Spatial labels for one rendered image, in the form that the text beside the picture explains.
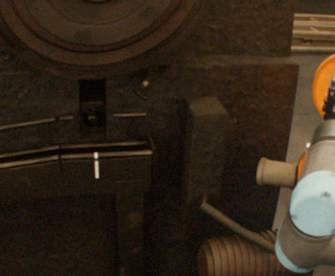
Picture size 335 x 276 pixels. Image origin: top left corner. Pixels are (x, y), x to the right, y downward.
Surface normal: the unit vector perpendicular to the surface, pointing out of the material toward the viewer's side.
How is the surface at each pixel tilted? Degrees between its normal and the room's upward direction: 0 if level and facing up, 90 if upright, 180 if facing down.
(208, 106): 0
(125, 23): 90
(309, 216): 100
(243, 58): 0
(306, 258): 108
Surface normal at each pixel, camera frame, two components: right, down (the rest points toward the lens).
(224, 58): 0.04, -0.89
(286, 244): -0.83, 0.37
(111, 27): 0.19, 0.46
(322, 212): -0.40, 0.56
